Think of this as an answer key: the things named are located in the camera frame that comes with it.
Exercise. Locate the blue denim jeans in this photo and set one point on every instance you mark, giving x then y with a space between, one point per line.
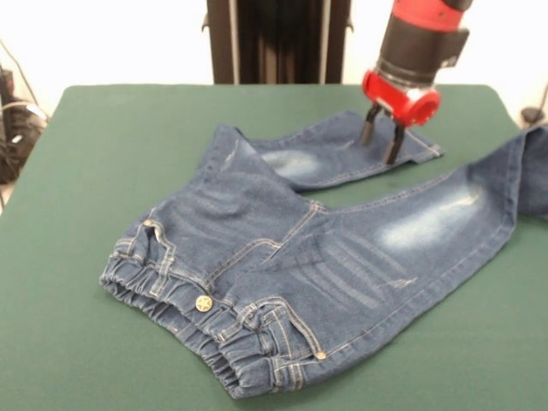
299 257

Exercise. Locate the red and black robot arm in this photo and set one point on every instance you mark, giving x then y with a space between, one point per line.
424 38

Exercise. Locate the dark green table cloth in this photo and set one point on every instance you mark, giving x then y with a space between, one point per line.
64 192

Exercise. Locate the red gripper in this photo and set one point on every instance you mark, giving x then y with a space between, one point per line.
406 100

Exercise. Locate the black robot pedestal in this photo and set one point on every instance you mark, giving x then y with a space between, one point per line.
278 43

